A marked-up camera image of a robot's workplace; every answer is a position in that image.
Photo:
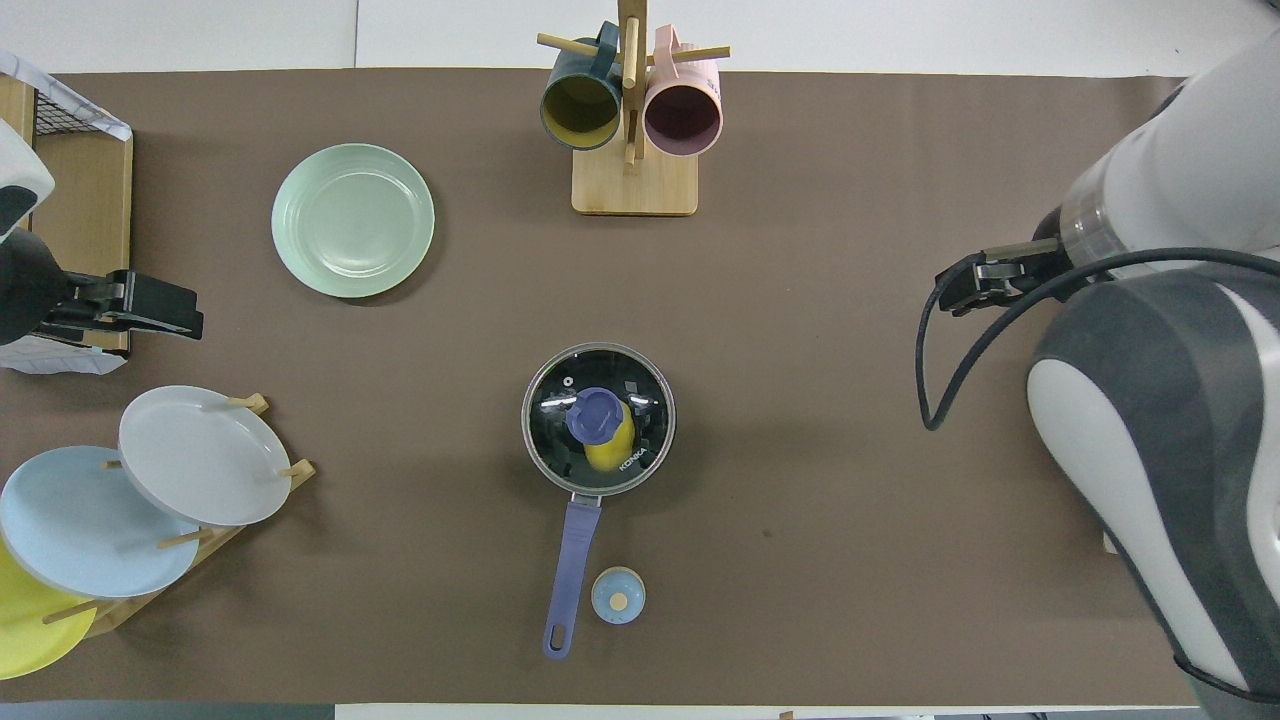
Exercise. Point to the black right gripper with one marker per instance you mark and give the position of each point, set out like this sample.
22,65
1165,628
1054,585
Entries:
1030,265

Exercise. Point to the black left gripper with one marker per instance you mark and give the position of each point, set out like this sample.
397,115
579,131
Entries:
25,285

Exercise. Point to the yellow lemon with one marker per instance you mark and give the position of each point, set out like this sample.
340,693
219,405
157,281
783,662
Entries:
615,455

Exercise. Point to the glass lid blue knob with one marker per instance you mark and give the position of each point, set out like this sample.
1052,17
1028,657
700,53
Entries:
597,415

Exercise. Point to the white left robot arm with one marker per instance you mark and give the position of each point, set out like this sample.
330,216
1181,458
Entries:
20,160

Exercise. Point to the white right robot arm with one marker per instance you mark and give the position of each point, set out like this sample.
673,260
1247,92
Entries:
1150,450

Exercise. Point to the grey plate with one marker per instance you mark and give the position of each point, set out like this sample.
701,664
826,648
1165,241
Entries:
205,455

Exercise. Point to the mint green plate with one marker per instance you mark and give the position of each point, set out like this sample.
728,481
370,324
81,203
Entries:
352,220

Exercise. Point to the light blue plate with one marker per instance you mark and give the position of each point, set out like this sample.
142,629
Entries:
85,525

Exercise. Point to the wooden plate rack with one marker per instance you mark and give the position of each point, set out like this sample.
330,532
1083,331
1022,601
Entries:
225,535

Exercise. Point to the yellow plate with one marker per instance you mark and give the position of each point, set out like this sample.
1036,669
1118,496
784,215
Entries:
30,630

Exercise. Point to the light wooden board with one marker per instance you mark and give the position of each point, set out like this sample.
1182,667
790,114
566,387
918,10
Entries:
95,220

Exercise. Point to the white checked paper sheet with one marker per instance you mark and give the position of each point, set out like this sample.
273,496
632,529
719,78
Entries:
60,358

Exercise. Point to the brown table mat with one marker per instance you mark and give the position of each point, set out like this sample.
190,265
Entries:
800,400

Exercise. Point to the white checked cloth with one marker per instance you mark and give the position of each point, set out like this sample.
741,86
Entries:
60,95

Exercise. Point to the pink ribbed mug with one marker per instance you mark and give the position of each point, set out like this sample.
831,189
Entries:
683,115

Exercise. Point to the wooden mug rack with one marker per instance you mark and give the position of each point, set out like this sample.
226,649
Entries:
635,185

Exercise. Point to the dark teal mug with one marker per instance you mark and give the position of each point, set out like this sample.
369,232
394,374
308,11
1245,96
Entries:
580,105

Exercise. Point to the dark blue saucepan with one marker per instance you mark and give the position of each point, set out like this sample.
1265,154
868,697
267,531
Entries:
575,560

